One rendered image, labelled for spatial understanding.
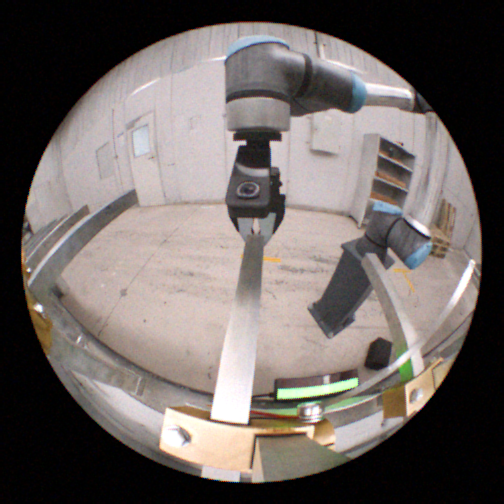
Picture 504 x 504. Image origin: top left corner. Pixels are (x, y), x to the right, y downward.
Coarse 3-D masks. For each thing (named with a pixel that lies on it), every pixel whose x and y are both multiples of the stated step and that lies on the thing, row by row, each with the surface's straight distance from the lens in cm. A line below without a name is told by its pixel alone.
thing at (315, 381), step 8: (328, 376) 33; (336, 376) 34; (344, 376) 35; (352, 376) 36; (280, 384) 31; (288, 384) 31; (296, 384) 31; (304, 384) 32; (312, 384) 32; (320, 384) 33
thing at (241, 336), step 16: (256, 240) 26; (256, 256) 22; (240, 272) 20; (256, 272) 20; (240, 288) 18; (256, 288) 18; (240, 304) 17; (256, 304) 17; (240, 320) 16; (256, 320) 16; (240, 336) 15; (256, 336) 15; (224, 352) 15; (240, 352) 15; (224, 368) 15; (240, 368) 15; (224, 384) 15; (240, 384) 14; (224, 400) 15; (240, 400) 14; (224, 416) 15; (240, 416) 15; (224, 480) 18
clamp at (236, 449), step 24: (168, 408) 15; (192, 408) 18; (192, 432) 15; (216, 432) 14; (240, 432) 14; (264, 432) 14; (288, 432) 14; (312, 432) 15; (192, 456) 16; (216, 456) 15; (240, 456) 15
